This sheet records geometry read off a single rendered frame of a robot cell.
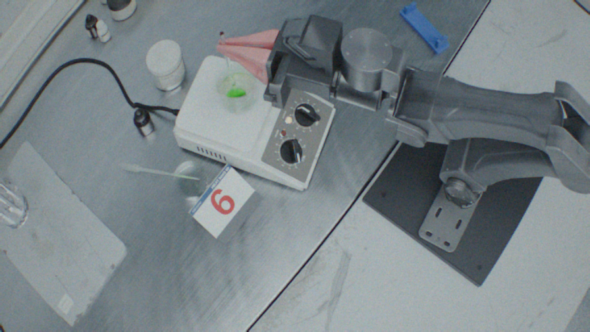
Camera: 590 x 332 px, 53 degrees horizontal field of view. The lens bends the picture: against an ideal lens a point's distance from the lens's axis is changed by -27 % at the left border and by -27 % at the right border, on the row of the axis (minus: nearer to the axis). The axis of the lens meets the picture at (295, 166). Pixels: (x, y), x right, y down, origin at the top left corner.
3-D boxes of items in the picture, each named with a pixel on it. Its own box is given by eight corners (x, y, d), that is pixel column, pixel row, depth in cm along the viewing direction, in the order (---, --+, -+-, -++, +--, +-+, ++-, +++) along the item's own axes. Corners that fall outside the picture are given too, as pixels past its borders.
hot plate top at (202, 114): (284, 78, 108) (284, 75, 107) (251, 155, 104) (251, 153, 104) (207, 55, 109) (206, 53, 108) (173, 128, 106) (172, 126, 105)
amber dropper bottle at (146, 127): (150, 138, 114) (143, 122, 107) (135, 134, 114) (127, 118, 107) (156, 120, 114) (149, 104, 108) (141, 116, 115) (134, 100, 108)
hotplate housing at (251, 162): (336, 111, 115) (338, 91, 107) (305, 194, 111) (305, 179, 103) (199, 68, 117) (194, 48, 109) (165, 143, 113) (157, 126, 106)
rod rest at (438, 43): (450, 47, 118) (452, 38, 115) (437, 55, 118) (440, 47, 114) (411, 5, 120) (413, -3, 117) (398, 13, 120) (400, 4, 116)
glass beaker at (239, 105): (251, 76, 107) (249, 53, 99) (264, 109, 106) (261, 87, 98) (211, 91, 107) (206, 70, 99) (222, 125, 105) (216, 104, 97)
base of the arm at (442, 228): (422, 224, 100) (460, 245, 98) (476, 106, 104) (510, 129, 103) (415, 236, 107) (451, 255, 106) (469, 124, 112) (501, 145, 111)
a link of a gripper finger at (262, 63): (207, 51, 87) (282, 68, 86) (229, 5, 89) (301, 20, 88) (213, 74, 93) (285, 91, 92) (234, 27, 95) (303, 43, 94)
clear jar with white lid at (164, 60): (146, 74, 117) (139, 55, 109) (174, 52, 118) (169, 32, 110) (163, 99, 115) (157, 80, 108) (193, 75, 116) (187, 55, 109)
